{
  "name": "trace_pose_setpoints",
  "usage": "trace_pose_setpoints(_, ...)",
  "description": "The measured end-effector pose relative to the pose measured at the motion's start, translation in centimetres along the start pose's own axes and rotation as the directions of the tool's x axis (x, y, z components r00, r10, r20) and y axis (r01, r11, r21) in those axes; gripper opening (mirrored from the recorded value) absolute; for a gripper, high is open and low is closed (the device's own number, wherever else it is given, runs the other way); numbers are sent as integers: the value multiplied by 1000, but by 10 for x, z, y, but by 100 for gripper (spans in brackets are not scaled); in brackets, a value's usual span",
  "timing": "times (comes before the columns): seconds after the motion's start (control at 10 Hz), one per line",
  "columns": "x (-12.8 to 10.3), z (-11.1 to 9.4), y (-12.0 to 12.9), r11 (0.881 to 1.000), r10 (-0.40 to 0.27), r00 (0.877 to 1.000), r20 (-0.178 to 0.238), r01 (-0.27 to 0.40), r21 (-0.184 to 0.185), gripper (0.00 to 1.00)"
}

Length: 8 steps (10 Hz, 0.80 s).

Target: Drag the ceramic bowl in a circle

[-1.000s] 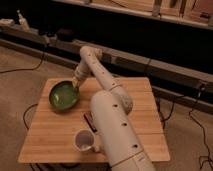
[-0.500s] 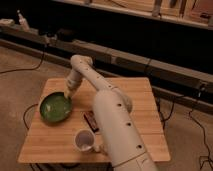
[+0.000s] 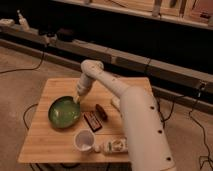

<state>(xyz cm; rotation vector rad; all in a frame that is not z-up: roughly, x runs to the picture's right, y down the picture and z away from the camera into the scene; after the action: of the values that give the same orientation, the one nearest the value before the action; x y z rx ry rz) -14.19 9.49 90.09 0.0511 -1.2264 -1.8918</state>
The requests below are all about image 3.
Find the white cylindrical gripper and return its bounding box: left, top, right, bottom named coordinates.
left=73, top=73, right=94, bottom=104

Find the green ceramic bowl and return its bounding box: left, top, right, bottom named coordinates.
left=48, top=96, right=81, bottom=129

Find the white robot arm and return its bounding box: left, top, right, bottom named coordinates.
left=74, top=60, right=177, bottom=171

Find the dark brown chocolate bar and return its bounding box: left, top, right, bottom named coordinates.
left=84, top=112, right=102, bottom=132

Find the small brown oval object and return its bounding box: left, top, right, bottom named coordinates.
left=95, top=104, right=108, bottom=121

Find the white plastic cup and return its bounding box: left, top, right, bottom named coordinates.
left=74, top=129, right=95, bottom=153

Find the clear plastic bottle lying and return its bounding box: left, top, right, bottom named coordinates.
left=94, top=138, right=128, bottom=155

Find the black round device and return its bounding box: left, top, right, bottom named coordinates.
left=56, top=28, right=75, bottom=42

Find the white spray bottle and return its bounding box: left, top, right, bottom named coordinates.
left=17, top=11, right=30, bottom=31

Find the black cable under table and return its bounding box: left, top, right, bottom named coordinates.
left=22, top=102, right=40, bottom=130

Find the black floor cable left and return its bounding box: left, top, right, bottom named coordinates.
left=0, top=46, right=47, bottom=75

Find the black cable right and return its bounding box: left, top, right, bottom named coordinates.
left=156, top=84, right=213, bottom=169

